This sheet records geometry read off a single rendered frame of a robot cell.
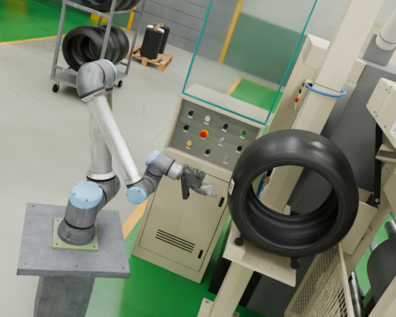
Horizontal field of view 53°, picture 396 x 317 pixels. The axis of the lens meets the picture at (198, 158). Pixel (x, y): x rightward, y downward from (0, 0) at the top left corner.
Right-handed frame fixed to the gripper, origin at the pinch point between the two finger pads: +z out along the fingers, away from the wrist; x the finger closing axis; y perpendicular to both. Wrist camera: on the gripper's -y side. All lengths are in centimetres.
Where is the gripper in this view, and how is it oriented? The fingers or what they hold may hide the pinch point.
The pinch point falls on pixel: (214, 195)
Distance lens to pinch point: 195.4
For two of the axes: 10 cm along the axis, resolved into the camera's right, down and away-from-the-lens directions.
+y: 4.2, -8.1, -4.1
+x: 2.3, -3.4, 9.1
